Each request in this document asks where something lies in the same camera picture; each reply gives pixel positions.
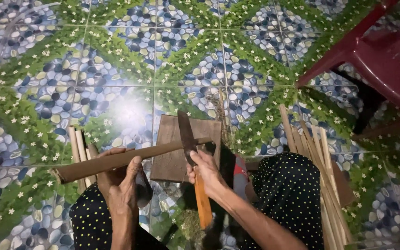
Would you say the person's right hand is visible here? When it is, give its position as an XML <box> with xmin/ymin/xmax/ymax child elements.
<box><xmin>186</xmin><ymin>150</ymin><xmax>229</xmax><ymax>201</ymax></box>

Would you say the person's left hand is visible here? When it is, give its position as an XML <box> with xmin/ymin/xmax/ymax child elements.
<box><xmin>97</xmin><ymin>147</ymin><xmax>144</xmax><ymax>211</ymax></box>

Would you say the knife with orange wooden handle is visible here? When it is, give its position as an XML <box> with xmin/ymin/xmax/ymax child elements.
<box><xmin>177</xmin><ymin>110</ymin><xmax>214</xmax><ymax>231</ymax></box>

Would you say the brown bamboo piece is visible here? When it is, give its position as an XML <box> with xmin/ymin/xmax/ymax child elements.
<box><xmin>49</xmin><ymin>137</ymin><xmax>213</xmax><ymax>185</ymax></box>

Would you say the brown wooden chopping block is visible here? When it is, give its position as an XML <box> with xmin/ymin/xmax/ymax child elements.
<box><xmin>150</xmin><ymin>114</ymin><xmax>223</xmax><ymax>184</ymax></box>

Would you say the short brown bamboo stick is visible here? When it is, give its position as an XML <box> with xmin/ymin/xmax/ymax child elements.
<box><xmin>87</xmin><ymin>143</ymin><xmax>100</xmax><ymax>159</ymax></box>

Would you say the heap of bamboo shavings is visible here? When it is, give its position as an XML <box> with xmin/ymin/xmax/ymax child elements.
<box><xmin>180</xmin><ymin>208</ymin><xmax>207</xmax><ymax>250</ymax></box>

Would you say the dry fibre clump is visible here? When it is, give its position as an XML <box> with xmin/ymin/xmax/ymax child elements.
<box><xmin>205</xmin><ymin>92</ymin><xmax>236</xmax><ymax>148</ymax></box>

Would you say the pale bamboo stick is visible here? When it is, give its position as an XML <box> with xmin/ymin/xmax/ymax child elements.
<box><xmin>68</xmin><ymin>126</ymin><xmax>87</xmax><ymax>194</ymax></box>
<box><xmin>75</xmin><ymin>130</ymin><xmax>94</xmax><ymax>189</ymax></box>

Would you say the pile of pale bamboo strips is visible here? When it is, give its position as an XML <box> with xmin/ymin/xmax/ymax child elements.
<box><xmin>278</xmin><ymin>104</ymin><xmax>355</xmax><ymax>250</ymax></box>

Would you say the brown flat board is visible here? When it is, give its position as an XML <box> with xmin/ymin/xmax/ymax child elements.
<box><xmin>330</xmin><ymin>159</ymin><xmax>357</xmax><ymax>208</ymax></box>

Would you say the dark red plastic chair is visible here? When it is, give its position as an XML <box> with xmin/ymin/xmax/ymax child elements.
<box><xmin>295</xmin><ymin>0</ymin><xmax>400</xmax><ymax>140</ymax></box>

